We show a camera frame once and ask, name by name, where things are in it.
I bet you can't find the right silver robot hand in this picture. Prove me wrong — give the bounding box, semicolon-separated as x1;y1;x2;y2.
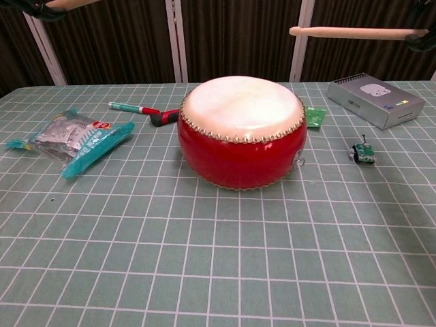
403;0;436;52

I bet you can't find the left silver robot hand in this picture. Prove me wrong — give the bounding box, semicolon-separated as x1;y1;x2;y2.
30;5;69;22

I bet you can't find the wooden drumstick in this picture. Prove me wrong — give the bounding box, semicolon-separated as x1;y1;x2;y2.
288;26;429;41
46;0;103;10

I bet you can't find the red and white drum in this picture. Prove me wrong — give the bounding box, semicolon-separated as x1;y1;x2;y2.
176;75;306;191

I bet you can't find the dark ribbed partition panel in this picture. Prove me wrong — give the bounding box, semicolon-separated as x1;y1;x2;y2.
0;0;55;98
180;0;302;83
32;0;176;86
301;0;436;82

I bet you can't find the silver product box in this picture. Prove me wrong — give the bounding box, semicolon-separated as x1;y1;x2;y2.
326;72;426;131

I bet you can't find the green and red marker pen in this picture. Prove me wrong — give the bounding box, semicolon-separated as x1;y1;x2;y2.
108;101;161;116

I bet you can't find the small green circuit module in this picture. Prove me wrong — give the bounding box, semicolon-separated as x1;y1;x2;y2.
349;134;378;167

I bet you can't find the teal and silver snack bag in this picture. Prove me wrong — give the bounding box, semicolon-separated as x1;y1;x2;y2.
5;108;134;181

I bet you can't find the green sachet packet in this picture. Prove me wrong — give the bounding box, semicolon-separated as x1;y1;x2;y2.
304;106;327;129

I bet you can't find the red and black claw hammer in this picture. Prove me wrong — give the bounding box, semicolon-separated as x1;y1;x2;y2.
149;108;181;128

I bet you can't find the green checked tablecloth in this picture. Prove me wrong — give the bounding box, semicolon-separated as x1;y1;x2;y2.
0;80;436;327

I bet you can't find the white partition frame post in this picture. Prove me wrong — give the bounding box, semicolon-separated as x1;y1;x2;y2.
290;0;316;82
165;0;189;83
20;10;67;86

